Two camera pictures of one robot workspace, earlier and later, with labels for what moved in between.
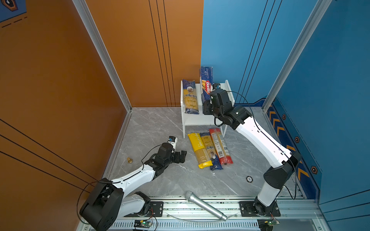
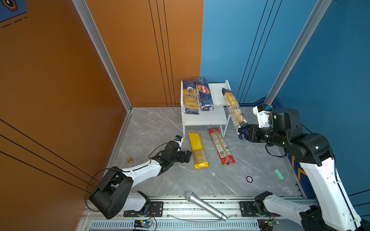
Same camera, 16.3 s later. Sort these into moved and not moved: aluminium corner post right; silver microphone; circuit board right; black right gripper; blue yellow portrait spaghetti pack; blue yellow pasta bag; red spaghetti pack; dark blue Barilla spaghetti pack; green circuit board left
Moved: black right gripper; dark blue Barilla spaghetti pack; blue yellow portrait spaghetti pack
Not moved: aluminium corner post right; green circuit board left; red spaghetti pack; silver microphone; blue yellow pasta bag; circuit board right
